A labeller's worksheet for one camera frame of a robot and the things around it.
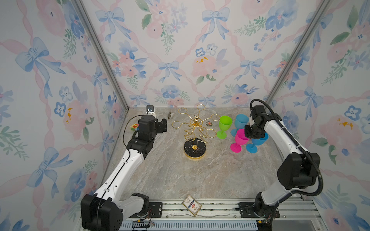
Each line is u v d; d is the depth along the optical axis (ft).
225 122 3.08
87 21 2.41
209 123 3.60
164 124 2.35
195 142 3.04
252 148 3.19
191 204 2.45
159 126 2.27
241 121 3.19
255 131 2.38
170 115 3.72
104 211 1.24
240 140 2.75
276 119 1.93
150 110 2.14
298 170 1.50
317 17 2.36
